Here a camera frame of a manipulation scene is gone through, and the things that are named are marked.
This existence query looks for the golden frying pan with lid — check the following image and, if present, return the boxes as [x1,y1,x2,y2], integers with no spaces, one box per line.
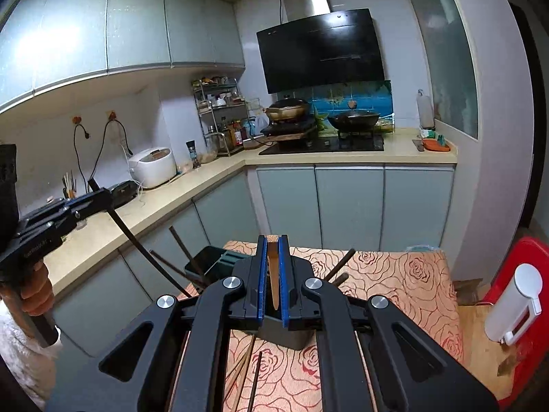
[264,94,312,123]

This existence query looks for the black glass cooktop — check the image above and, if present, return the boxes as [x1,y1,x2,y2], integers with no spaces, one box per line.
[258,135,385,156]

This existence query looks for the metal spice rack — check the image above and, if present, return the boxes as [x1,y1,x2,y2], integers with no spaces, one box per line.
[191,78,245,158]

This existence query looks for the pale green cabinets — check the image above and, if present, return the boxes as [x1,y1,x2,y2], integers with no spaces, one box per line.
[0,0,246,115]
[43,164,455,378]

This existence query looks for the black wok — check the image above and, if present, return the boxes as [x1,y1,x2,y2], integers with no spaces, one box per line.
[328,109,382,134]

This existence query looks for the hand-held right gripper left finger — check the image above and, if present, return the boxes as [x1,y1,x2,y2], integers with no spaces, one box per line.
[45,234,268,412]

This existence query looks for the white thermos bottle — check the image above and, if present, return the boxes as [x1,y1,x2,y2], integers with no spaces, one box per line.
[484,264,544,346]

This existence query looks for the black cable with plug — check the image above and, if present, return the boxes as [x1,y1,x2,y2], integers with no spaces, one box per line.
[73,122,92,181]

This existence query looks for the frosted glass partition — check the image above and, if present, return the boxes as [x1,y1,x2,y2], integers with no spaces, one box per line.
[399,0,479,140]

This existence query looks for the dark door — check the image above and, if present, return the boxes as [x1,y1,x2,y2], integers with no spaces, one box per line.
[510,4,546,232]

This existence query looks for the black looped cable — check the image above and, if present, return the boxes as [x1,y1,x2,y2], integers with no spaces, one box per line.
[91,119,130,183]

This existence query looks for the pale green upper cabinets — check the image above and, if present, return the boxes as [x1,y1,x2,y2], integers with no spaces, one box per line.
[0,0,246,115]

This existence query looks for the beige kitchen countertop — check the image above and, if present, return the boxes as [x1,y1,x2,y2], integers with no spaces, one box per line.
[43,126,459,298]

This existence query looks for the rose patterned tablecloth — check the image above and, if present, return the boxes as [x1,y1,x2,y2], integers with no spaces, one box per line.
[169,240,466,412]

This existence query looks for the white rice cooker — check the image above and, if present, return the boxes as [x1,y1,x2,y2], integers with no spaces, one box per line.
[128,147,178,190]

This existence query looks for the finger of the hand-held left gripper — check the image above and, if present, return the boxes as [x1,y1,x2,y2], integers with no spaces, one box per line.
[45,234,268,412]
[15,192,113,246]

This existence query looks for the dark green utensil holder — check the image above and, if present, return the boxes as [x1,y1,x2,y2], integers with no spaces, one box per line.
[184,244,315,351]

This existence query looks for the black glass range hood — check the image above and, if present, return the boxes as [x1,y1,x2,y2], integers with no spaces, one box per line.
[256,0,385,95]

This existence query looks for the person's left hand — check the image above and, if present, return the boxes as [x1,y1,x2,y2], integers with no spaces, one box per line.
[19,262,55,317]

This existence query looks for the black pepper grinder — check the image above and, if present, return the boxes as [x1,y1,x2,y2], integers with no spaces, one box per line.
[186,140,202,170]

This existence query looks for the light wooden chopstick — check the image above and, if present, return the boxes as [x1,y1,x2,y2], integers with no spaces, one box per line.
[223,354,248,390]
[232,335,257,412]
[267,234,281,312]

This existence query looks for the pale green lower cabinets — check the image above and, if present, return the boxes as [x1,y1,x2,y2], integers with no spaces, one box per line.
[43,164,455,378]

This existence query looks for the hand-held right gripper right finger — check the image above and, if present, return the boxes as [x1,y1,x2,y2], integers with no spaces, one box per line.
[278,234,501,412]

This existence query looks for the jar of kitchen utensils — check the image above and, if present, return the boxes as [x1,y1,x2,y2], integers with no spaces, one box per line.
[62,172,80,201]

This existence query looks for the person's left forearm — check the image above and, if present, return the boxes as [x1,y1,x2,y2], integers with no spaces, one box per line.
[0,296,63,400]

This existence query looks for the orange tray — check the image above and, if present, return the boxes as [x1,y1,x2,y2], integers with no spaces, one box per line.
[420,135,452,153]

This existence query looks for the black portable stove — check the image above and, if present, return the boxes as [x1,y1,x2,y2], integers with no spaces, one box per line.
[259,121,318,142]

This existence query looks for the white paper towel roll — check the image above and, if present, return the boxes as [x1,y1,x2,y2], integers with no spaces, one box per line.
[416,89,436,130]

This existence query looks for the blue tile backsplash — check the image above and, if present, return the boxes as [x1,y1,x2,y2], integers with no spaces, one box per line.
[306,79,394,128]

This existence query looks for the red plastic chair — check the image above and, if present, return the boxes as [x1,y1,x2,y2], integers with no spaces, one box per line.
[478,236,549,411]

